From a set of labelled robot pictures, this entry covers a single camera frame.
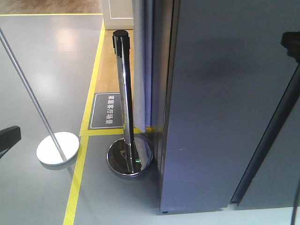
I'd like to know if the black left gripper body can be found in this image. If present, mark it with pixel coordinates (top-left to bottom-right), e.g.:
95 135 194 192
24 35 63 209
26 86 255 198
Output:
0 126 22 157

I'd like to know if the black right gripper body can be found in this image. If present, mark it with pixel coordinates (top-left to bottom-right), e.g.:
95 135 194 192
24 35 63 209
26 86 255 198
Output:
281 31 300 64

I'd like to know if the open fridge door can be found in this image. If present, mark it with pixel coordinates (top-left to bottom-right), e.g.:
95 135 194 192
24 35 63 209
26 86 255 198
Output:
156 0 300 213

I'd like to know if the yellow floor tape line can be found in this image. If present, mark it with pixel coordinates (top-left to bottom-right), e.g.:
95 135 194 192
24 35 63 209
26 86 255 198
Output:
62 13 165 225

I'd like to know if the dark floor sign sticker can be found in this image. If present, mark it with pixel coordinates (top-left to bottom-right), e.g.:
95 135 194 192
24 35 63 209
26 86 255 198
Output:
89 92 123 130

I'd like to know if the grey curtain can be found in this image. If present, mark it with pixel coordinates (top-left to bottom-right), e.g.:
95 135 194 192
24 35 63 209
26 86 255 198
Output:
132 0 173 132

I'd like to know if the white cabinet in background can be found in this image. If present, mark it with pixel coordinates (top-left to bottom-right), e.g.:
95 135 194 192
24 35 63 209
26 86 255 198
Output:
101 0 134 30

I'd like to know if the metal stanchion post with base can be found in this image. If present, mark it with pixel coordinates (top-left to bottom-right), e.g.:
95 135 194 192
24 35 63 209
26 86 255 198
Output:
0 30 80 166

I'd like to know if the chrome belt barrier post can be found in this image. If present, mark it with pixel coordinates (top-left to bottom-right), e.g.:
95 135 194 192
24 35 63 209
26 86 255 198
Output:
106 30 154 178

